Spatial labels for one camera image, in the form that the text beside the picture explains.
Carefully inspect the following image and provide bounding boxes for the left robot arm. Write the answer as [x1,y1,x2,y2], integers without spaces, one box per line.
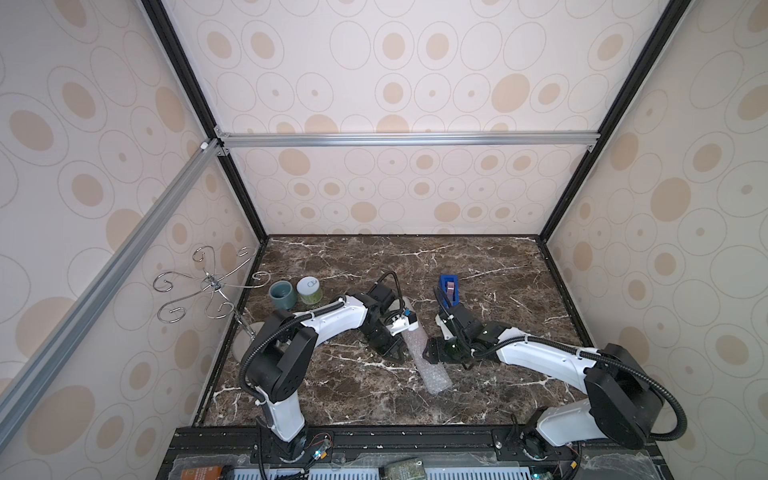
[238,282,418,444]

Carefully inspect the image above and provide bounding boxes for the horizontal aluminium rail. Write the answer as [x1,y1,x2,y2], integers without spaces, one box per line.
[218,130,600,149]

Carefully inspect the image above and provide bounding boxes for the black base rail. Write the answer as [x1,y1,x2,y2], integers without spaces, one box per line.
[157,425,672,479]

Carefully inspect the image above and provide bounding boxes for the circuit board with wires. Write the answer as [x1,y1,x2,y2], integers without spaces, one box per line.
[305,433,333,464]

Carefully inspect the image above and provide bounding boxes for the bubble wrap sheet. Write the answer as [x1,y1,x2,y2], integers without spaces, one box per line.
[400,323,454,395]

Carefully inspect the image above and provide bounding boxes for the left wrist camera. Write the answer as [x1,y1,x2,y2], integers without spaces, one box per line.
[386,309,419,335]

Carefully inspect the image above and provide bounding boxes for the diagonal aluminium rail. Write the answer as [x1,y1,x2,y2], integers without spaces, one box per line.
[1,138,223,448]

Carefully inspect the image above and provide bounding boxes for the metal wire glass rack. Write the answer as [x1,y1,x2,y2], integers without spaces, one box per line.
[151,243,265,362]

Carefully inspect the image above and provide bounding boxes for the green white tin can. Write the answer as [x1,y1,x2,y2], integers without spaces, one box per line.
[296,276,323,305]

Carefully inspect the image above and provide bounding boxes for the teal ceramic cup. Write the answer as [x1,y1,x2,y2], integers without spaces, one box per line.
[268,280,297,310]

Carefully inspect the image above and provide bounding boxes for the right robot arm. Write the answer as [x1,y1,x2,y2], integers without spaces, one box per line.
[423,304,688,460]

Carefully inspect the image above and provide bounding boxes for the blue tape dispenser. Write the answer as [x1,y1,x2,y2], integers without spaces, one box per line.
[439,274,460,306]

